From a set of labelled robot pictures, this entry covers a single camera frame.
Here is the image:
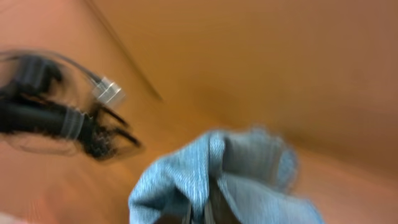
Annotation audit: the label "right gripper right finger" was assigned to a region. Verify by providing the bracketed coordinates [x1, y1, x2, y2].
[203, 201, 216, 224]

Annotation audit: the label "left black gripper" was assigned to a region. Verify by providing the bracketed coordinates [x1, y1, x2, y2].
[79, 106, 141, 161]

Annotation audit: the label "light blue denim jeans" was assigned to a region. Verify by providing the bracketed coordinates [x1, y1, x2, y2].
[128, 129, 323, 223]

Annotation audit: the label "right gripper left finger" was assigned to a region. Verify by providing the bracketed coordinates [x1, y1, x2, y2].
[182, 203, 193, 224]

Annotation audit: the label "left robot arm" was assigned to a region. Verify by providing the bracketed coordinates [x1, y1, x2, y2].
[1, 49, 141, 161]

